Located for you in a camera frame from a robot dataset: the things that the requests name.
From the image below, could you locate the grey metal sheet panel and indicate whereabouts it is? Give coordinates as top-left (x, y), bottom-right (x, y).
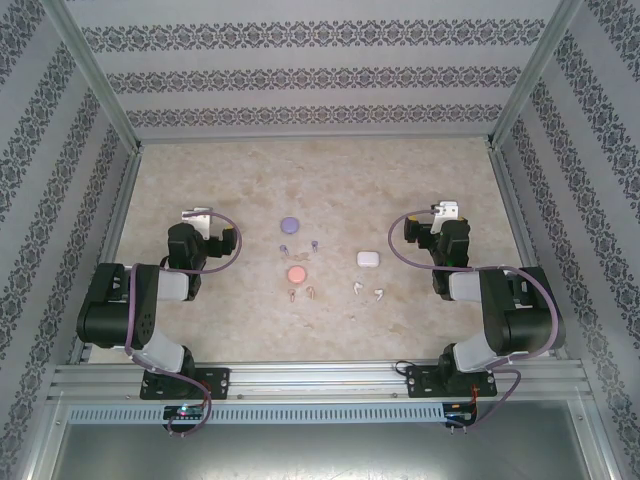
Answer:
top-left (47, 399), bottom-right (601, 480)

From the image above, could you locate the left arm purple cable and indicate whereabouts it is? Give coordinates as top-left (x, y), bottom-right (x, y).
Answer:
top-left (124, 212), bottom-right (245, 439)

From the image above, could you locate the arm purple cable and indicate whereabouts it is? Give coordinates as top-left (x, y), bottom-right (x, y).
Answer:
top-left (124, 212), bottom-right (245, 439)
top-left (388, 209), bottom-right (561, 434)

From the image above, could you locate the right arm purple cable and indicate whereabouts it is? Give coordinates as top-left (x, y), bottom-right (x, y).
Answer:
top-left (388, 209), bottom-right (561, 434)

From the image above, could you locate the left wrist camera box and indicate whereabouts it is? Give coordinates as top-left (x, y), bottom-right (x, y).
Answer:
top-left (180, 206), bottom-right (215, 240)

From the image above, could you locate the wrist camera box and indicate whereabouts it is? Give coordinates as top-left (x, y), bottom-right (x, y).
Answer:
top-left (180, 206), bottom-right (215, 240)
top-left (430, 200), bottom-right (460, 235)

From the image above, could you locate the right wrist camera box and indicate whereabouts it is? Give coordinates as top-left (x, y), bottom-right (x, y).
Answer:
top-left (430, 200), bottom-right (460, 235)

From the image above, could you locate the aluminium side rail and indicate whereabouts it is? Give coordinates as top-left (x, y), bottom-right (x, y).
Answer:
top-left (485, 139), bottom-right (570, 361)
top-left (69, 144), bottom-right (146, 365)

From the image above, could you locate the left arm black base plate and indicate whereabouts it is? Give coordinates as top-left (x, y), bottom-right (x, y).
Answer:
top-left (139, 366), bottom-right (232, 401)

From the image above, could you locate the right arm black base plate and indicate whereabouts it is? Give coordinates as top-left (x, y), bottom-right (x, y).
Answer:
top-left (405, 364), bottom-right (497, 400)

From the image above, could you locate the aluminium mounting rail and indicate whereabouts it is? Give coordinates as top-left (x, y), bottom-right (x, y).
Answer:
top-left (49, 362), bottom-right (586, 401)

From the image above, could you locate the aluminium frame post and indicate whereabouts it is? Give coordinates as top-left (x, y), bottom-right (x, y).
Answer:
top-left (47, 0), bottom-right (146, 154)
top-left (485, 0), bottom-right (587, 151)

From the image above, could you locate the slotted grey cable duct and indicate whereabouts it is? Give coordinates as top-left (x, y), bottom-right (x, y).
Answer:
top-left (67, 403), bottom-right (446, 425)

